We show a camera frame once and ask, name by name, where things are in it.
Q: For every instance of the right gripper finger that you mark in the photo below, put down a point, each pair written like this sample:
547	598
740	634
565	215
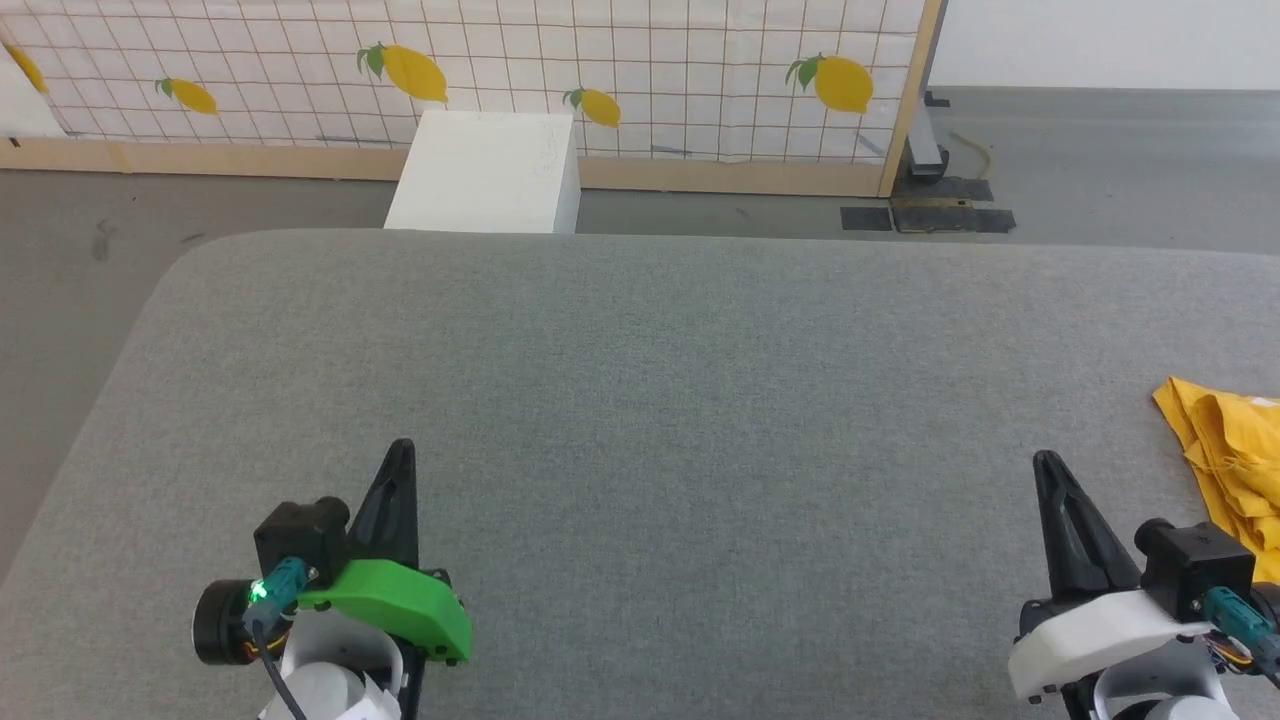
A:
1085	550

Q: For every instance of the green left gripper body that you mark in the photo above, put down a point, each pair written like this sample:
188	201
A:
400	600

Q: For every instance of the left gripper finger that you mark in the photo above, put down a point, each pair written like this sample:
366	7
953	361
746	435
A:
392	520

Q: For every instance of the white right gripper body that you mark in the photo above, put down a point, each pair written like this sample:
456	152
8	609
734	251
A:
1080	640

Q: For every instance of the yellow t-shirt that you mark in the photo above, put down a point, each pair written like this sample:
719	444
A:
1235	450

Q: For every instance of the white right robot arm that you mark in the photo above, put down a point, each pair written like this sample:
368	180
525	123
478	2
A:
1215	695

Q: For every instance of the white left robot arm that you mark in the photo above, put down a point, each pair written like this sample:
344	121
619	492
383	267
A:
330	690

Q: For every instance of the grey fabric sofa cushion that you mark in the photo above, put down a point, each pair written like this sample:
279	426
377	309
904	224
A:
700	400

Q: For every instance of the large black floor tape patch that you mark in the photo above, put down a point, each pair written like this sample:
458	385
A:
955	218

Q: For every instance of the white box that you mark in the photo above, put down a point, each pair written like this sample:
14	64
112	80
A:
485	175

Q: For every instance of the dark floor plate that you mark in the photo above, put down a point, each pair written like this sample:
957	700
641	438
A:
945	189

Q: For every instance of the small black floor tape patch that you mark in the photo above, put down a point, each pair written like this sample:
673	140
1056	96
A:
866	218

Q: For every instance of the grey metal partition foot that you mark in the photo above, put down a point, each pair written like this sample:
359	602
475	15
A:
925	150

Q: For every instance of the lemon print partition screen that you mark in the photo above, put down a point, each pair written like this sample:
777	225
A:
620	50

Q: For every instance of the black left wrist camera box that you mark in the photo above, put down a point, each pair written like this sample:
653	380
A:
300	540

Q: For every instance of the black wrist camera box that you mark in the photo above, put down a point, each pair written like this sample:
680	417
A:
300	540
1195	565

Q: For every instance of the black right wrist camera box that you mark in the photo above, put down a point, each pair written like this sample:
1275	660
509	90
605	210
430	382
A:
1195	565

